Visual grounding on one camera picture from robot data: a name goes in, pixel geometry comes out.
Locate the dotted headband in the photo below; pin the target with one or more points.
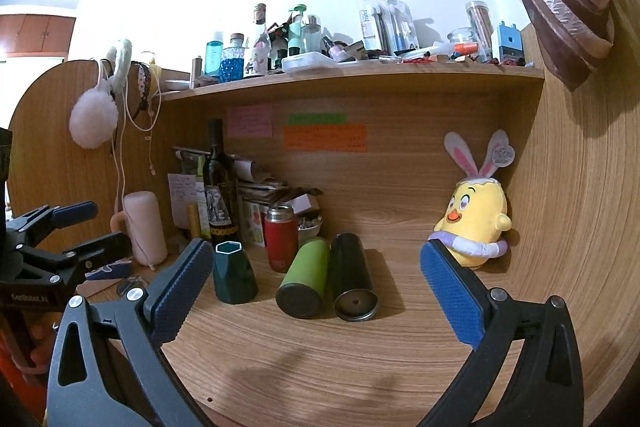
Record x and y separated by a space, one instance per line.
145 82

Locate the dark green hexagonal cup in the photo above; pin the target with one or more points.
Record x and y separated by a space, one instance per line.
235 274

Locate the dark wine bottle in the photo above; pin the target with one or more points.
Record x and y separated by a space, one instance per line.
218 187

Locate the mint green pump bottle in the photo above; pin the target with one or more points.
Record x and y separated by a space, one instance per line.
298 32

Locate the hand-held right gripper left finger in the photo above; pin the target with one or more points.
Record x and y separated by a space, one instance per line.
181 289

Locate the glass jar with orange items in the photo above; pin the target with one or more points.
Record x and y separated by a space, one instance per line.
462 46

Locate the blue white clip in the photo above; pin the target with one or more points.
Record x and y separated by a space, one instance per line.
107 270

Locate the teal liquid bottle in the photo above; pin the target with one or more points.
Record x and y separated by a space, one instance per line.
215 54

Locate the pink mug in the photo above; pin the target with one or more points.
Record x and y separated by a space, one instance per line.
144 227

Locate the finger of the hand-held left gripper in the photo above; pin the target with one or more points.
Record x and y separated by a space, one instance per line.
102 245
75 213

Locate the stack of papers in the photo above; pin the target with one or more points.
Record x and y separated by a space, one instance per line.
262 192

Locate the wooden wall cabinet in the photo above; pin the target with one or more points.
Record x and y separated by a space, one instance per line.
35 32

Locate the blue bead jar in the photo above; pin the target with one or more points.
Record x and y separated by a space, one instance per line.
232 61

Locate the yellow slim bottle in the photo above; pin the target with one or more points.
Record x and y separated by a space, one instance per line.
194 221

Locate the white fluffy earmuffs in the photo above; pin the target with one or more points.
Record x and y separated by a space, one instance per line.
95 114

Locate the green thermos bottle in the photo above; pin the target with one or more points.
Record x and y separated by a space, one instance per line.
304 279

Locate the clear corked glass bottle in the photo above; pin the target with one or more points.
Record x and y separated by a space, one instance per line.
259 44

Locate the yellow chick plush toy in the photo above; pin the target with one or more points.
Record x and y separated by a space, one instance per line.
472 214

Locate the white note paper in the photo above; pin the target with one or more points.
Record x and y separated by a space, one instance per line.
182 197

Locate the red thermos flask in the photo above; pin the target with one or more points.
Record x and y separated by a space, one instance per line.
280 237

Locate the green sticky note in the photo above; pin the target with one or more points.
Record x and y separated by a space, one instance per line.
316 118

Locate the clear tall jar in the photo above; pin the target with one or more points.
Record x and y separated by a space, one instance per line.
480 27

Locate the small bowl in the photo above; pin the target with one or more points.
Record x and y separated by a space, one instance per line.
310 224

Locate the pink sticky note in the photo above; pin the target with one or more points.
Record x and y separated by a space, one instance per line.
249 121

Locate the clear blister pack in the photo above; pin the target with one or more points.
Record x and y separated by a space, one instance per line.
404 24
372 22

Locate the white plastic box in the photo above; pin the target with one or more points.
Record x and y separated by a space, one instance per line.
307 61

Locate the wooden desk hutch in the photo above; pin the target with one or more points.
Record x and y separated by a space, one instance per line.
380 187

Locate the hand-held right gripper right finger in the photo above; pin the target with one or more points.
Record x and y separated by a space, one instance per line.
452 292

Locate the clear frosted bottle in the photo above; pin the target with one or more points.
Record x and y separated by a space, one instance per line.
313 34

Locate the blue white box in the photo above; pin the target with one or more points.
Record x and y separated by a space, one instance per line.
510 43

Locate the orange sticky note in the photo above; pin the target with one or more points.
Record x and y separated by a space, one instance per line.
325 138

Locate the black thermos bottle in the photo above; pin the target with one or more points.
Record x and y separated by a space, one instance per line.
352 277

